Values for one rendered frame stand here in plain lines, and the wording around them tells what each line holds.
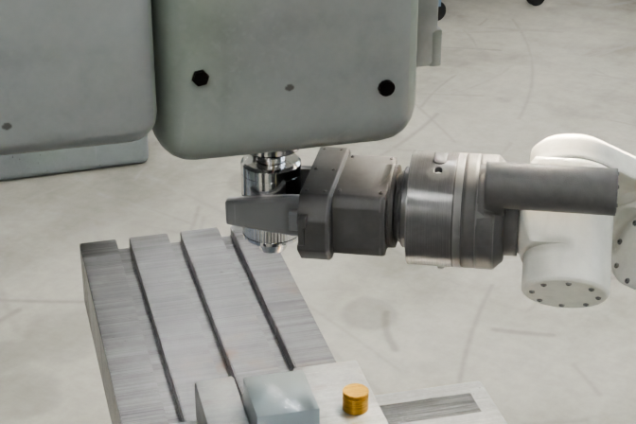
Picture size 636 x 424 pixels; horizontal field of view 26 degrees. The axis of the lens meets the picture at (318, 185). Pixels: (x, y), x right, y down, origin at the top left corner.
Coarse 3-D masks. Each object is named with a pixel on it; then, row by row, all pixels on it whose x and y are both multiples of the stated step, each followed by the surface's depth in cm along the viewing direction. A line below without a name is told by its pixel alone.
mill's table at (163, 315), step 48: (144, 240) 167; (192, 240) 167; (240, 240) 167; (96, 288) 157; (144, 288) 157; (192, 288) 160; (240, 288) 157; (288, 288) 157; (96, 336) 156; (144, 336) 150; (192, 336) 147; (240, 336) 147; (288, 336) 147; (144, 384) 139; (192, 384) 139; (240, 384) 139
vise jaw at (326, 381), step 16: (304, 368) 122; (320, 368) 122; (336, 368) 122; (352, 368) 122; (320, 384) 119; (336, 384) 119; (368, 384) 119; (320, 400) 117; (336, 400) 117; (320, 416) 115; (336, 416) 115; (352, 416) 115; (368, 416) 115; (384, 416) 115
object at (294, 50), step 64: (192, 0) 89; (256, 0) 91; (320, 0) 92; (384, 0) 93; (192, 64) 91; (256, 64) 92; (320, 64) 94; (384, 64) 95; (192, 128) 93; (256, 128) 94; (320, 128) 96; (384, 128) 97
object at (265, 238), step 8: (248, 184) 106; (256, 184) 105; (264, 184) 105; (272, 184) 105; (280, 184) 105; (288, 184) 106; (296, 184) 106; (248, 192) 106; (256, 192) 106; (264, 192) 106; (272, 192) 105; (280, 192) 106; (288, 192) 106; (296, 192) 107; (248, 232) 108; (256, 232) 107; (264, 232) 107; (272, 232) 107; (248, 240) 108; (256, 240) 108; (264, 240) 107; (272, 240) 107; (280, 240) 107; (288, 240) 108
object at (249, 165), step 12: (252, 156) 107; (288, 156) 107; (240, 168) 107; (252, 168) 105; (264, 168) 105; (276, 168) 105; (288, 168) 105; (300, 168) 107; (252, 180) 106; (264, 180) 105; (276, 180) 105; (288, 180) 106
